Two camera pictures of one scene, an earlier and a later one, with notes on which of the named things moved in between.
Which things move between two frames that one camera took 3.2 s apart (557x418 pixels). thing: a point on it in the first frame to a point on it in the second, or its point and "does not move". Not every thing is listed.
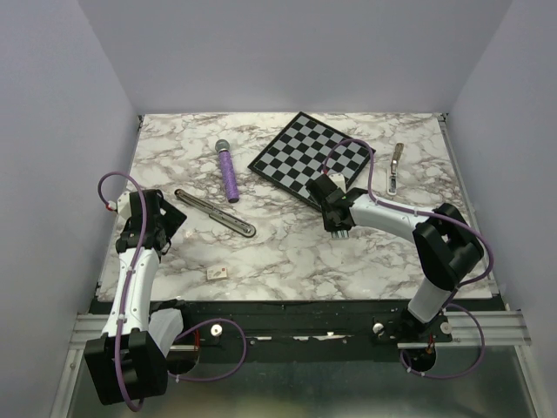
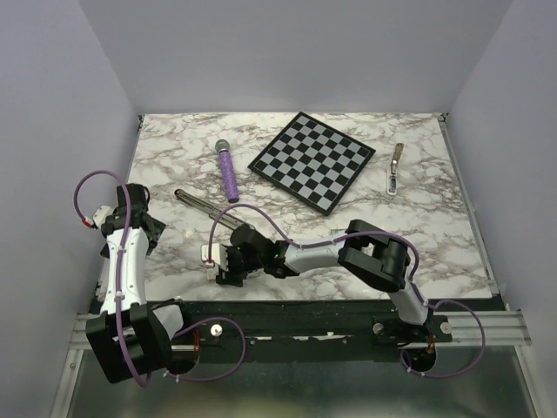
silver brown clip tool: x=392 y=174 does not move
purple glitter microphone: x=222 y=146 does not move
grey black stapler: x=217 y=215 does not move
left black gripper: x=172 y=217 to x=159 y=226
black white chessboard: x=298 y=155 does not move
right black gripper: x=329 y=225 to x=227 y=277
